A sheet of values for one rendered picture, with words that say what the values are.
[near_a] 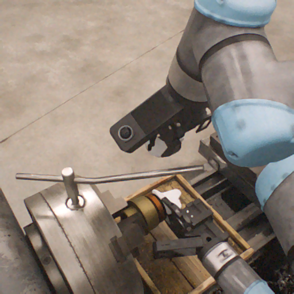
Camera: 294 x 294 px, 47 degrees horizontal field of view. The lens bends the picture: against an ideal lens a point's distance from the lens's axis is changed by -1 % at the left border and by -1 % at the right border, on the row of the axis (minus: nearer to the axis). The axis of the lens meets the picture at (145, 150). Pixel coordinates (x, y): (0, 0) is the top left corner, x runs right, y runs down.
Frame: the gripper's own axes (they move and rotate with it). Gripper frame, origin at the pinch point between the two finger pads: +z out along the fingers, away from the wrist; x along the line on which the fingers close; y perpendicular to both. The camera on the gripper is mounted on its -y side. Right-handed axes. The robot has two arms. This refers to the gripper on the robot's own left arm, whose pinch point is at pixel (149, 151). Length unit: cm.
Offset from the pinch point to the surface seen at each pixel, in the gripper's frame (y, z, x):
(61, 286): -23.9, 14.4, -11.6
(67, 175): -15.1, 1.1, 2.9
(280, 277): 45, 64, -46
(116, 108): 77, 179, 101
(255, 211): 38, 41, -21
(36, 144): 7, 178, 98
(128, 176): -6.7, -1.6, -2.9
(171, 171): -1.1, -5.3, -6.5
